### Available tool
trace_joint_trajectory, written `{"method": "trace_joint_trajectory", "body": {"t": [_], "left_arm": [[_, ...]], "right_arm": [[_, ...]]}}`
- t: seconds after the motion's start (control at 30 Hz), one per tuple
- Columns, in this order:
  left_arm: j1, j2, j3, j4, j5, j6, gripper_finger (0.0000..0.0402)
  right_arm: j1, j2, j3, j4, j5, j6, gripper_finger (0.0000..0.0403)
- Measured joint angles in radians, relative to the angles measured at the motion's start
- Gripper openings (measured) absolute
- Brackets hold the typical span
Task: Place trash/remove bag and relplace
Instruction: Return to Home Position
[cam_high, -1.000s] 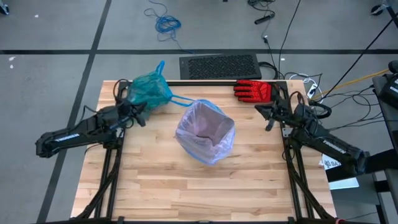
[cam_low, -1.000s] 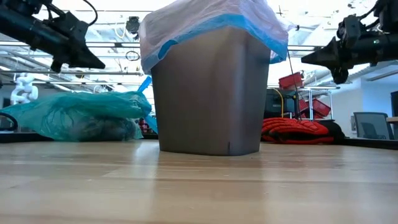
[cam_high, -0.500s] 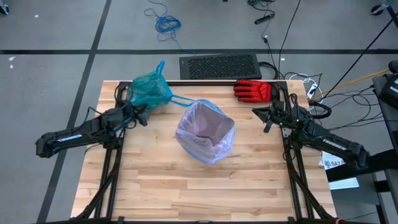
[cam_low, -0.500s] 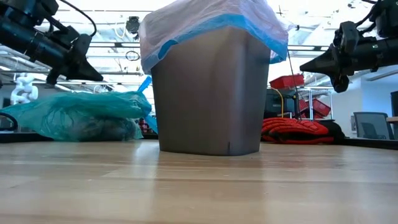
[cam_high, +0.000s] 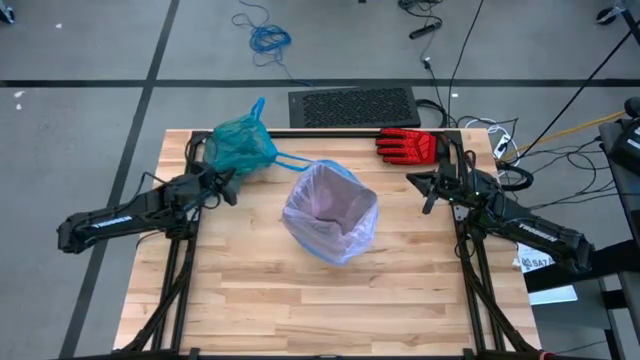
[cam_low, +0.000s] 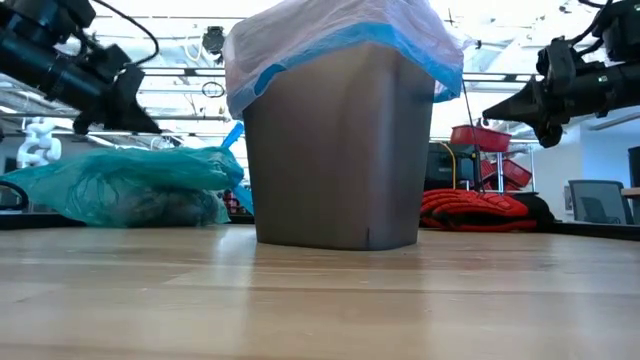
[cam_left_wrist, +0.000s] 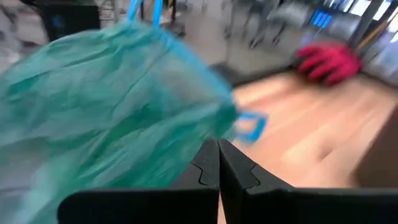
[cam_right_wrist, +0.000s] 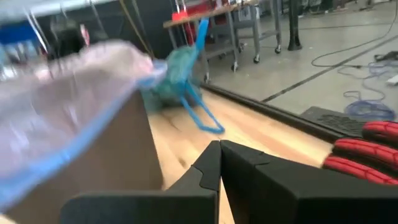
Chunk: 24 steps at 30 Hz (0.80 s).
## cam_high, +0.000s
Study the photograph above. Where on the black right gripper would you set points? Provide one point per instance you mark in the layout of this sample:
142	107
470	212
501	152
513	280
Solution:
447	187

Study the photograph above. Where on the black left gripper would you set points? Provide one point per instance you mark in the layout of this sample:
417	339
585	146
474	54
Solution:
212	182

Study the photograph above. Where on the blue plastic trash bag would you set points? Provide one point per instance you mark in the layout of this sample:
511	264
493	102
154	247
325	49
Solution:
240	147

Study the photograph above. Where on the pink plastic trash bag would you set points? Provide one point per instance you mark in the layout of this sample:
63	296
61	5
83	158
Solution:
325	240

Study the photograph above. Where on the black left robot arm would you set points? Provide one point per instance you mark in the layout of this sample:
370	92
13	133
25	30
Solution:
125	217

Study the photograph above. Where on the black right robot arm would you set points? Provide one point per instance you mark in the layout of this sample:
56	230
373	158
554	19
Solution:
530	227

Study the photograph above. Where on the red work glove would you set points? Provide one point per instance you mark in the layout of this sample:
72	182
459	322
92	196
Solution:
407	146

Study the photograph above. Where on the white power strip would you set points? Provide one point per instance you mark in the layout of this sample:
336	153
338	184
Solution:
501	146

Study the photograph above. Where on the black perforated computer case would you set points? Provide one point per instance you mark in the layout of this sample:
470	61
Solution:
355	107

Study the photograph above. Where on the white printed paper sheet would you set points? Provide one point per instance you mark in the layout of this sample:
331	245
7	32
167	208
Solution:
545	295

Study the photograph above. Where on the black side table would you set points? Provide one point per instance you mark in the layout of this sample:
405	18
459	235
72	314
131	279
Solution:
600	280

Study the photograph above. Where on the black wheeled stand base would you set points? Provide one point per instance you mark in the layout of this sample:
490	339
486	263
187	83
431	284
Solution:
607	16

